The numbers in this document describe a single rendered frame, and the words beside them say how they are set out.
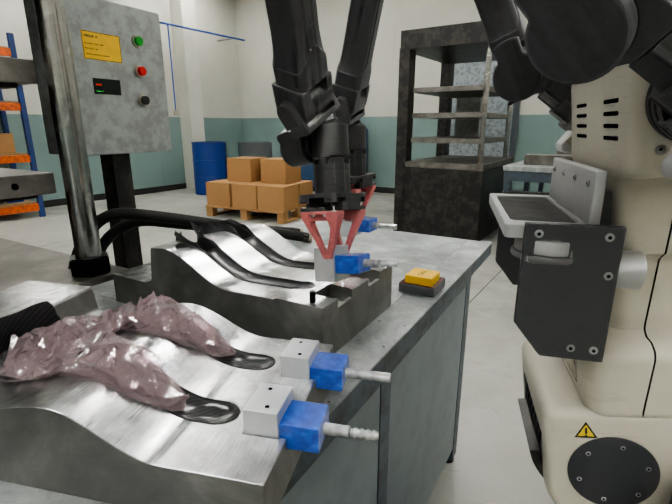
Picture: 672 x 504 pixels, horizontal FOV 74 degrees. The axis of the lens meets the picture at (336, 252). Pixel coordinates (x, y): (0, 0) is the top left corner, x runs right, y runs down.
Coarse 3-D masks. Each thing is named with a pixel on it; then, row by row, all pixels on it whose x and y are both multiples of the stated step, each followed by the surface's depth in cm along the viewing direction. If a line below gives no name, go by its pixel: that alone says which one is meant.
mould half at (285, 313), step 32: (256, 224) 100; (160, 256) 81; (192, 256) 80; (256, 256) 89; (288, 256) 93; (128, 288) 89; (160, 288) 84; (192, 288) 79; (224, 288) 75; (256, 288) 75; (320, 288) 74; (352, 288) 74; (384, 288) 85; (256, 320) 73; (288, 320) 69; (320, 320) 66; (352, 320) 75
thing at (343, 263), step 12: (336, 252) 69; (348, 252) 72; (324, 264) 69; (336, 264) 69; (348, 264) 68; (360, 264) 67; (372, 264) 67; (384, 264) 66; (396, 264) 66; (324, 276) 69; (336, 276) 69; (348, 276) 72
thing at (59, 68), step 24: (48, 0) 96; (48, 24) 97; (48, 48) 98; (48, 72) 99; (72, 72) 102; (72, 96) 102; (72, 120) 103; (72, 144) 104; (72, 168) 105; (72, 192) 106; (72, 216) 108; (96, 216) 112; (96, 240) 112; (72, 264) 110; (96, 264) 111
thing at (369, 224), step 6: (366, 216) 101; (342, 222) 100; (348, 222) 99; (366, 222) 97; (372, 222) 98; (342, 228) 100; (348, 228) 99; (360, 228) 98; (366, 228) 97; (372, 228) 99; (384, 228) 97; (390, 228) 96; (396, 228) 96; (342, 234) 101
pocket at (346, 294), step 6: (324, 288) 74; (330, 288) 76; (336, 288) 75; (342, 288) 74; (348, 288) 74; (318, 294) 73; (324, 294) 75; (330, 294) 76; (336, 294) 75; (342, 294) 75; (348, 294) 74; (342, 300) 75
